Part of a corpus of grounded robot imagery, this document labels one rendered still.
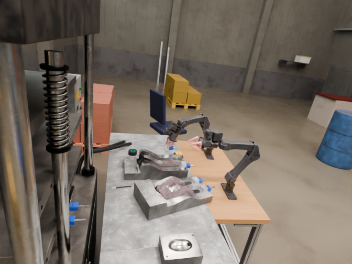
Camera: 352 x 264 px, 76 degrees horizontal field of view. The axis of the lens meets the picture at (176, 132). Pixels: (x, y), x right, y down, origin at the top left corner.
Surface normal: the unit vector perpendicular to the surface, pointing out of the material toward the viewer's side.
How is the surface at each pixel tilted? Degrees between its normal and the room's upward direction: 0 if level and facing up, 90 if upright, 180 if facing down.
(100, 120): 90
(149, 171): 90
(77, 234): 0
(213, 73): 90
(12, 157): 90
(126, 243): 0
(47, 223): 0
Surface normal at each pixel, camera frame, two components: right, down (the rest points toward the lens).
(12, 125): 0.65, 0.37
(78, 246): 0.15, -0.92
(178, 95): 0.19, 0.40
